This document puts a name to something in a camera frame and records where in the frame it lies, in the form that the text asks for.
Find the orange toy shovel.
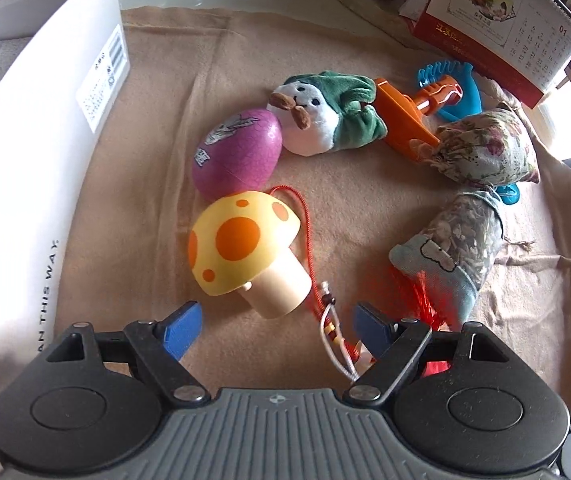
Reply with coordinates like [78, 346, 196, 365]
[373, 74, 466, 162]

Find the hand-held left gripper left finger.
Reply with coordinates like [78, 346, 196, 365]
[48, 301, 207, 403]

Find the floral fabric sachet pouch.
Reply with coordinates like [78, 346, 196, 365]
[433, 102, 541, 192]

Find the white cardboard box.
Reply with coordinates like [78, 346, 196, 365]
[0, 0, 132, 480]

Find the white seal plush green hood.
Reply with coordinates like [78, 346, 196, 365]
[268, 71, 389, 156]

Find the red cord tassel charm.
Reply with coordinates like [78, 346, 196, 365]
[266, 186, 461, 382]

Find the desk calendar red base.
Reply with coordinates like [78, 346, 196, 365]
[409, 0, 571, 109]

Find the beige cloth mat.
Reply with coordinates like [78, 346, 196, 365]
[50, 5, 571, 413]

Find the blue toy rake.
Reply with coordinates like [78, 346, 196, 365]
[415, 60, 522, 207]

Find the purple egg toy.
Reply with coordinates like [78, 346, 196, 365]
[192, 108, 284, 202]

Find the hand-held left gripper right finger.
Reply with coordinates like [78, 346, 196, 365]
[344, 302, 511, 404]

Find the grey-blue fabric sachet pouch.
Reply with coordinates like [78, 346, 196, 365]
[388, 187, 507, 325]

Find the yellow orange-spotted mushroom toy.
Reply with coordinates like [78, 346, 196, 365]
[188, 190, 313, 319]

